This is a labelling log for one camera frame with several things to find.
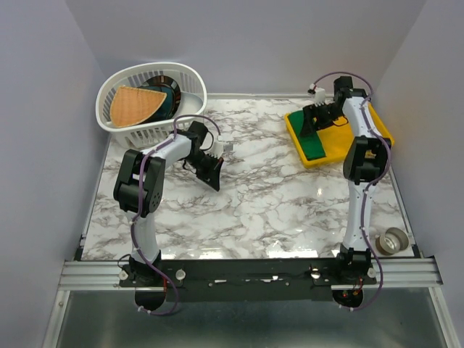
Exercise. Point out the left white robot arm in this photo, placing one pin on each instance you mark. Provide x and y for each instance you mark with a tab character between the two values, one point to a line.
139	187

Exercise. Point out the white plastic laundry basket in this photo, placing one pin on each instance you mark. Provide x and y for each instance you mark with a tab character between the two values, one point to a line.
184	78

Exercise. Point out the aluminium frame rail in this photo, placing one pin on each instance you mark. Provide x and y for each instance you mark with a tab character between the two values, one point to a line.
397	273

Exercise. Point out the orange woven fan mat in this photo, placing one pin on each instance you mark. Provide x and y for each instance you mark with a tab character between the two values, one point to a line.
132	106

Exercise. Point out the yellow plastic tray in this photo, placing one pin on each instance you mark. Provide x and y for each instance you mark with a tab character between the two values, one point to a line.
337	139

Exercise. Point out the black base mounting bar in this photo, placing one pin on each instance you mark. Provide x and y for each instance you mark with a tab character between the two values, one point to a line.
248	279

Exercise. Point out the tape roll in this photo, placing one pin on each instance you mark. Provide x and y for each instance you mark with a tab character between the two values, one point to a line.
392	241

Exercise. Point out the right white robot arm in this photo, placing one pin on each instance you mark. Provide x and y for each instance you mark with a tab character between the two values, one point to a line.
366	163

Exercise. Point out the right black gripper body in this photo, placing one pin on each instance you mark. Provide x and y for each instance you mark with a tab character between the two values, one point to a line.
326	114

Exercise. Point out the green t shirt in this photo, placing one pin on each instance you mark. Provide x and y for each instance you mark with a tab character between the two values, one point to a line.
309	147

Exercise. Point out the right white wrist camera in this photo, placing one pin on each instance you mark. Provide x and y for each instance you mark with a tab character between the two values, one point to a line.
317	94

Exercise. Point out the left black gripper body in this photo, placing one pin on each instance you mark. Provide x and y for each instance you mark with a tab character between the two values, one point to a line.
203	163

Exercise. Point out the dark teal round plate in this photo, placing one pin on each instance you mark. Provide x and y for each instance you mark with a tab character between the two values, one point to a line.
170	105

